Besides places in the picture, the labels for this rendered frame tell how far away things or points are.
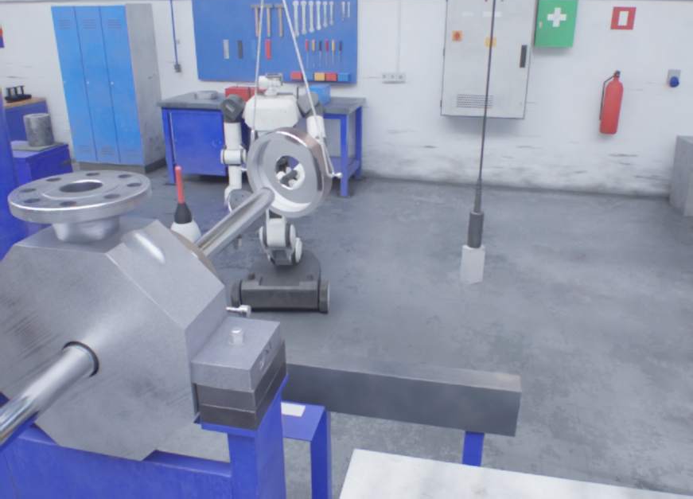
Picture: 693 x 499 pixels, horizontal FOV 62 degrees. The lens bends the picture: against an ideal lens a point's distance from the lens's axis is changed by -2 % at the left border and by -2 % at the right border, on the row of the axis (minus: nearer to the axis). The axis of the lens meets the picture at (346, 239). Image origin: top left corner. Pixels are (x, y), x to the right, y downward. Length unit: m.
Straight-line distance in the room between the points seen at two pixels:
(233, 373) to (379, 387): 0.51
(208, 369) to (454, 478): 0.53
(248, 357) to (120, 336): 0.25
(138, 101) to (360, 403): 5.57
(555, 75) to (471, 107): 0.88
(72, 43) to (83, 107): 0.67
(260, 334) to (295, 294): 2.28
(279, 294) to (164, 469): 2.23
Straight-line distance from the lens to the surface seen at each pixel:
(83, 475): 1.56
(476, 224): 1.86
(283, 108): 3.12
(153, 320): 1.15
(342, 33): 6.25
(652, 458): 2.87
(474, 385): 1.52
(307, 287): 3.49
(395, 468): 1.27
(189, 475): 1.39
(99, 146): 7.15
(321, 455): 1.75
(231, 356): 1.17
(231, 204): 2.59
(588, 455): 2.78
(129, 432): 1.35
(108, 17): 6.80
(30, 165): 4.85
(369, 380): 1.54
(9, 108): 7.60
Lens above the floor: 1.74
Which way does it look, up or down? 22 degrees down
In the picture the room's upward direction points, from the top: straight up
